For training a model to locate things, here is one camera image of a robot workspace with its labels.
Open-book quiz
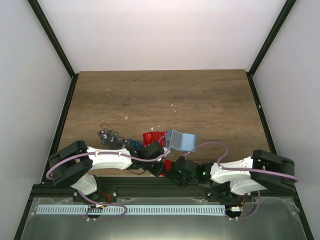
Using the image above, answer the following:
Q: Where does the red credit card pile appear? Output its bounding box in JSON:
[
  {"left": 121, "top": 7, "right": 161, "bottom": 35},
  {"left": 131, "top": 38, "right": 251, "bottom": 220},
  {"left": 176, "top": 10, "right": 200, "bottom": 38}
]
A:
[{"left": 142, "top": 131, "right": 168, "bottom": 147}]

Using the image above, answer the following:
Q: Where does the blue credit card pile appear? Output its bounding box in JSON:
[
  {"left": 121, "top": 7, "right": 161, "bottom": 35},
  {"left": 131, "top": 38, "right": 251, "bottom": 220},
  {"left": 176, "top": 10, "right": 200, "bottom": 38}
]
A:
[{"left": 124, "top": 139, "right": 144, "bottom": 150}]

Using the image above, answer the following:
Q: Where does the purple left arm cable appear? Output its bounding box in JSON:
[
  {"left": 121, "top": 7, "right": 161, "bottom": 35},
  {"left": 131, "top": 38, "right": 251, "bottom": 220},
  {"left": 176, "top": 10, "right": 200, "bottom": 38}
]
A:
[{"left": 46, "top": 134, "right": 174, "bottom": 222}]

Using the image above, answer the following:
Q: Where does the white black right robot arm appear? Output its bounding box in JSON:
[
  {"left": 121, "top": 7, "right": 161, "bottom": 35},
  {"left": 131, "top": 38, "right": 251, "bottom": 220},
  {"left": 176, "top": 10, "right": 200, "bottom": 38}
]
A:
[{"left": 164, "top": 149, "right": 297, "bottom": 202}]

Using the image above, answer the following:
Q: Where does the black left frame post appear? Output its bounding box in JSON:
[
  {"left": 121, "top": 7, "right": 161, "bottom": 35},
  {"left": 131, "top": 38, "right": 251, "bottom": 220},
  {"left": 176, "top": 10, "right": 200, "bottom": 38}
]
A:
[{"left": 26, "top": 0, "right": 76, "bottom": 79}]

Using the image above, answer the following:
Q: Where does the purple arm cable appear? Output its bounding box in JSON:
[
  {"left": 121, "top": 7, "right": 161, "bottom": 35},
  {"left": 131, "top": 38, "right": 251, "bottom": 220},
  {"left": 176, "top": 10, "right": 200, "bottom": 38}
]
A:
[
  {"left": 46, "top": 134, "right": 174, "bottom": 222},
  {"left": 184, "top": 141, "right": 298, "bottom": 221}
]

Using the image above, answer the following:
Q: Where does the grey metal base plate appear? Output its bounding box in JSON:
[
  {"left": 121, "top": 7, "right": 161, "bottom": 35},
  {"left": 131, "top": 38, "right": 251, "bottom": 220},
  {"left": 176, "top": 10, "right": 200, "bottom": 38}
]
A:
[{"left": 21, "top": 197, "right": 306, "bottom": 240}]

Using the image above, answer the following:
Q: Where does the light blue slotted cable duct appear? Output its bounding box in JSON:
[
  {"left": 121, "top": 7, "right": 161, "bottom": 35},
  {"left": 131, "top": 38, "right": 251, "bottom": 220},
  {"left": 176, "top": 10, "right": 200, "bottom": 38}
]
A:
[{"left": 36, "top": 204, "right": 226, "bottom": 216}]

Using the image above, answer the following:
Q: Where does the single red credit card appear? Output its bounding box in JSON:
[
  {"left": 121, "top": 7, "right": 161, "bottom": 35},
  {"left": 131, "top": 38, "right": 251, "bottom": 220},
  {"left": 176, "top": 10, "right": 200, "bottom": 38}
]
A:
[{"left": 160, "top": 159, "right": 175, "bottom": 178}]

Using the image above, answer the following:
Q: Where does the black frame post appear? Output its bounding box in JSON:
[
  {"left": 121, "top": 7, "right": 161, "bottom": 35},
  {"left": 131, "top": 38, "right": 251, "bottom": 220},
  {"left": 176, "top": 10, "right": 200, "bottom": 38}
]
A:
[
  {"left": 247, "top": 0, "right": 298, "bottom": 76},
  {"left": 26, "top": 0, "right": 76, "bottom": 79}
]

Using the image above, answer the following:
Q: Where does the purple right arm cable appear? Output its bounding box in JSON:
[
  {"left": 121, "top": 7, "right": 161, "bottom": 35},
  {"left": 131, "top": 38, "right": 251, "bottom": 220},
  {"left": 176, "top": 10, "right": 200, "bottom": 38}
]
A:
[{"left": 184, "top": 141, "right": 298, "bottom": 221}]

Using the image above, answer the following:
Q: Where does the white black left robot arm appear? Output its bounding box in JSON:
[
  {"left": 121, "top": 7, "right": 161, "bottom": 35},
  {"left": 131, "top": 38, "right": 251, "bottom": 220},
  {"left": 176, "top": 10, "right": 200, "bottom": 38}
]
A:
[{"left": 46, "top": 140, "right": 171, "bottom": 202}]

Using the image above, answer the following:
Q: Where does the black credit card pile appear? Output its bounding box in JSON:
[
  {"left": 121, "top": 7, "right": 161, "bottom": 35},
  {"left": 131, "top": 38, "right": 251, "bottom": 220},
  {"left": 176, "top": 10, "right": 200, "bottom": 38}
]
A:
[{"left": 97, "top": 128, "right": 126, "bottom": 150}]

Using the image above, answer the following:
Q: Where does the black right frame post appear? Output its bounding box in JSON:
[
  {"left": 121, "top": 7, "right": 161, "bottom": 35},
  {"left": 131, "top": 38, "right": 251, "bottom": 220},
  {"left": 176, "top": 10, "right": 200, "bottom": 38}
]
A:
[{"left": 247, "top": 0, "right": 298, "bottom": 76}]

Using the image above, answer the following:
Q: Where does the blue card holder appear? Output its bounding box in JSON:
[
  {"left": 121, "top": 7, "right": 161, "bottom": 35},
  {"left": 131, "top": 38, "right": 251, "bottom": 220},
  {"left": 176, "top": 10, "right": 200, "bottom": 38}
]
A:
[{"left": 165, "top": 129, "right": 198, "bottom": 153}]

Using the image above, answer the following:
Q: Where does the black front frame rail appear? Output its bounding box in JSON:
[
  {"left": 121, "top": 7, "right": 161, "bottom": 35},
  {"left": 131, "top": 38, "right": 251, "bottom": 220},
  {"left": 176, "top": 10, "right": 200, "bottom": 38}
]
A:
[{"left": 29, "top": 175, "right": 297, "bottom": 204}]

